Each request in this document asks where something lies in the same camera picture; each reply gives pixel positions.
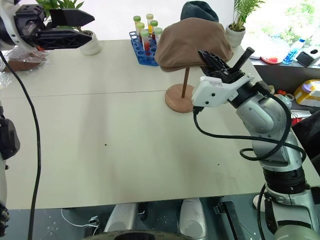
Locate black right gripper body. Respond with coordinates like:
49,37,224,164
201,66,251,85

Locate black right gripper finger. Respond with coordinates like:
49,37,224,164
228,47,256,74
197,49,231,74

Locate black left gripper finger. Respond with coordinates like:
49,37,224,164
36,28,93,50
49,8,96,27

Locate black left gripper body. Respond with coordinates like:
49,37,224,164
14,4,53,50

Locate brown cap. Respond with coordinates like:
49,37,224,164
154,17,235,74

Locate wooden hat stand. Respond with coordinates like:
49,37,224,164
164,67,196,114

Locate dark grey hat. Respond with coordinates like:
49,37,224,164
180,0,220,24

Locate red plate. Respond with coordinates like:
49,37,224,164
259,55,280,66

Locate palm plant in white pot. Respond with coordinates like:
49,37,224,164
225,0,266,49

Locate leafy plant in white pot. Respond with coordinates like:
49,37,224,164
34,0,102,57

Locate clear bag with brown contents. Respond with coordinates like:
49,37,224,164
0,47,49,90

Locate dark grey side table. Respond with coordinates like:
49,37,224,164
251,60,320,118

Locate blue plastic water bottle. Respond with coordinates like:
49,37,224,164
282,38,307,64

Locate black box device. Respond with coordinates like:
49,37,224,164
295,46,320,68

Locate green-capped test tube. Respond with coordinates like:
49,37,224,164
153,27,164,42
145,13,154,36
150,19,159,41
140,29,151,56
132,15,142,35
135,22,146,42

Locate blue test tube rack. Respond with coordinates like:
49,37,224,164
128,30,161,67

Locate yellow and white toy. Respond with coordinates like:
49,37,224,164
293,79,320,108

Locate black fabric chair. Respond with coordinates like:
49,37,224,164
290,113,320,174

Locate silver right robot leg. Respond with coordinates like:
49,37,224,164
179,198,207,239

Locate silver robot leg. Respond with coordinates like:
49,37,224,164
103,201,138,234
179,198,207,239

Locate silver left robot leg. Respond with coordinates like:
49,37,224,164
103,201,138,234

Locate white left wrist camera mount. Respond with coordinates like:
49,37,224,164
0,0,38,50

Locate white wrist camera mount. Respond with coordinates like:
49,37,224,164
191,74,256,109
0,0,38,50

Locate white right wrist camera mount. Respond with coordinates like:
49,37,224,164
191,74,256,109

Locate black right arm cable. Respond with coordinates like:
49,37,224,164
192,81,294,161

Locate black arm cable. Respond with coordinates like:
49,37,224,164
192,81,294,161
0,49,42,240

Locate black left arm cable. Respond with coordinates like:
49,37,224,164
0,49,42,240

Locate white floor cable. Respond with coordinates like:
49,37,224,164
60,208,101,229

